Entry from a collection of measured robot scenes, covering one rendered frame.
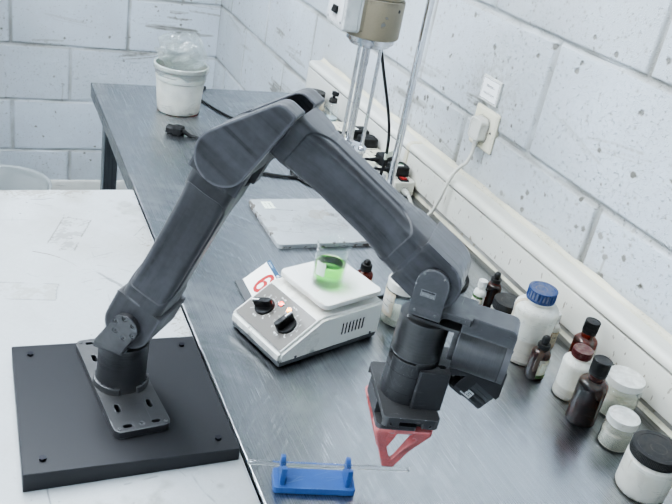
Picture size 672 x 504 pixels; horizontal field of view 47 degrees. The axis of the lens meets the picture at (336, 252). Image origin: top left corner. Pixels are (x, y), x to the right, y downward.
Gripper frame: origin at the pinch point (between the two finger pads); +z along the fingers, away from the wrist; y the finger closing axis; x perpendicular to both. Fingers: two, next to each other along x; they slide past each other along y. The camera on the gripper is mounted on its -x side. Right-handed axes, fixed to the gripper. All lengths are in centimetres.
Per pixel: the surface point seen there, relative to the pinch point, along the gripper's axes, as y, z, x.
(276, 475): 0.5, 5.6, 12.3
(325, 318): 27.3, -0.4, 4.5
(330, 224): 72, 5, -2
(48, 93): 258, 50, 88
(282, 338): 25.3, 2.6, 10.6
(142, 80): 269, 41, 51
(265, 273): 45.7, 3.5, 12.2
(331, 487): -1.1, 5.4, 5.7
